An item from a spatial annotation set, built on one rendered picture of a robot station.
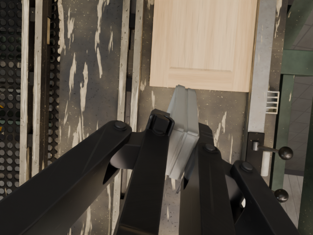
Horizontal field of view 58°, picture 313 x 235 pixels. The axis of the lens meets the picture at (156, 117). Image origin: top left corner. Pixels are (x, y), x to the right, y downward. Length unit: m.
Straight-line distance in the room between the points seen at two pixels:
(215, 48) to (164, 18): 0.18
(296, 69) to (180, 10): 0.43
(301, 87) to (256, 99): 2.11
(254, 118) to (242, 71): 0.15
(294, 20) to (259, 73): 0.46
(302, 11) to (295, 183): 3.62
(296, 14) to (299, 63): 0.32
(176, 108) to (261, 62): 0.77
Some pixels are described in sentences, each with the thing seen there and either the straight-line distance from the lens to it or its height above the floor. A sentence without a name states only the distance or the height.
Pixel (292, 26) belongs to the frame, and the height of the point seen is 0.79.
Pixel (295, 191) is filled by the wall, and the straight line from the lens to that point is 4.64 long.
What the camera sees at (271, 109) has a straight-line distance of 0.97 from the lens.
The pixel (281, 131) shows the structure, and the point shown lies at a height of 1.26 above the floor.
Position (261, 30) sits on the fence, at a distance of 0.94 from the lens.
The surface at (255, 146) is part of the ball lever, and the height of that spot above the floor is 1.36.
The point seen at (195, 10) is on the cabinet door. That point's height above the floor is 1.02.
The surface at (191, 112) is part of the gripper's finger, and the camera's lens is 0.16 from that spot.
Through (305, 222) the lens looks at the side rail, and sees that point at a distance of 1.14.
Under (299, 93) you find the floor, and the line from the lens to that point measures 3.08.
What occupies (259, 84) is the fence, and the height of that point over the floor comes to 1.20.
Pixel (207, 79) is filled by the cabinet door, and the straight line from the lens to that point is 0.90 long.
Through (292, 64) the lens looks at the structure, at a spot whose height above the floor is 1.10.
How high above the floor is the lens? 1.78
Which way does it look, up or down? 33 degrees down
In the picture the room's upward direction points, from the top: 176 degrees counter-clockwise
